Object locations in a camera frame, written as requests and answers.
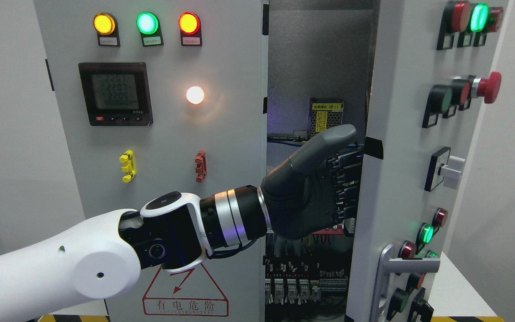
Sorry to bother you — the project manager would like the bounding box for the grey cabinet door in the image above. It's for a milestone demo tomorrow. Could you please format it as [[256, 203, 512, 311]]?
[[346, 0, 509, 322], [33, 0, 270, 322]]

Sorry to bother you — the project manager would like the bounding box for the red handle circuit breaker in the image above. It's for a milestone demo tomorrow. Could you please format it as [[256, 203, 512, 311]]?
[[311, 225, 344, 236]]

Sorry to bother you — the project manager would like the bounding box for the red indicator lamp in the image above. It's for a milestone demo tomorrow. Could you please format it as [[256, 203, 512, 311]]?
[[178, 12, 202, 35]]

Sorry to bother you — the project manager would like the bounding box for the white glowing indicator lamp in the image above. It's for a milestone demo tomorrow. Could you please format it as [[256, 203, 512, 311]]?
[[186, 86, 206, 105]]

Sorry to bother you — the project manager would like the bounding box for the black digital power meter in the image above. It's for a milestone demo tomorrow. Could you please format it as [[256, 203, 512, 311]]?
[[78, 62, 153, 127]]

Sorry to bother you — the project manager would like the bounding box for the green indicator lamp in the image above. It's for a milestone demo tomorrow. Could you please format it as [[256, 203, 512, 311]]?
[[136, 12, 159, 35]]

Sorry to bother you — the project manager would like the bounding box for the yellow terminal connector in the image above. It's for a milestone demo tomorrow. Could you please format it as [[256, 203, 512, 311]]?
[[119, 149, 136, 183]]

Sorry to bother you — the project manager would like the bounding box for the grey robot hand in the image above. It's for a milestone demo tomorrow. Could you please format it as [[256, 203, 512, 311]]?
[[261, 124, 362, 240]]

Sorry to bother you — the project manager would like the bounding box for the silver door handle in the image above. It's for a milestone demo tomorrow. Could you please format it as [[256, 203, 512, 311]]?
[[369, 243, 441, 322]]

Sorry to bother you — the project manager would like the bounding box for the red electric hazard sticker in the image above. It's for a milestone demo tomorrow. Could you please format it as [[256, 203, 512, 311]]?
[[142, 264, 229, 317]]

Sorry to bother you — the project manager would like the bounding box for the red terminal connector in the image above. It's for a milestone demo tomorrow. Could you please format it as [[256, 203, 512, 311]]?
[[194, 150, 207, 183]]

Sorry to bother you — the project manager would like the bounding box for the red emergency stop button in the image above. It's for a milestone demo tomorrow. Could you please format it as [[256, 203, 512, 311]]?
[[468, 72, 502, 104]]

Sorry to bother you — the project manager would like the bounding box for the metal mesh power supply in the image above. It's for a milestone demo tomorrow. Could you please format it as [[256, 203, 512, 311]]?
[[308, 97, 345, 138]]

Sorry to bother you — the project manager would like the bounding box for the white selector switch right door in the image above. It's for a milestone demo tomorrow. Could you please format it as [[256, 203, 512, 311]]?
[[424, 146, 466, 191]]

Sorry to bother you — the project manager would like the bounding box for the yellow indicator lamp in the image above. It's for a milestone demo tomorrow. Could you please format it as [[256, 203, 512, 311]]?
[[93, 13, 117, 35]]

